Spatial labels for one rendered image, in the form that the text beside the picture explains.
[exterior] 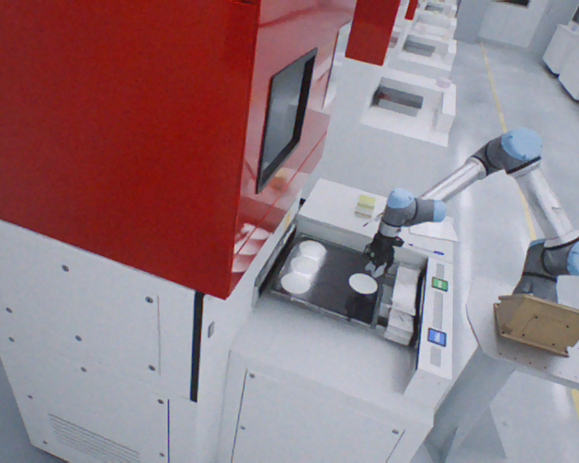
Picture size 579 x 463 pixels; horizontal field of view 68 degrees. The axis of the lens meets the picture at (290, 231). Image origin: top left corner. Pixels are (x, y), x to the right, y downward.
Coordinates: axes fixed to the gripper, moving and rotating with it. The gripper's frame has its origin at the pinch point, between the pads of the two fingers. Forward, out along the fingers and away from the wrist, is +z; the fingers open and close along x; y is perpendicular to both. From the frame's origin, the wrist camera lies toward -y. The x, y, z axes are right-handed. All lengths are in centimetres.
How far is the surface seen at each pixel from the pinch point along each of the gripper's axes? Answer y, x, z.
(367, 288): 7.7, 2.7, 1.5
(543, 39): -1264, -418, 54
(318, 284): 21.2, -8.4, 1.6
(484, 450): -49, 60, 90
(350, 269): 5.1, -7.6, 1.5
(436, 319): 4.6, 27.5, -4.1
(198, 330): 76, 2, -19
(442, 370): 20.9, 40.0, -4.5
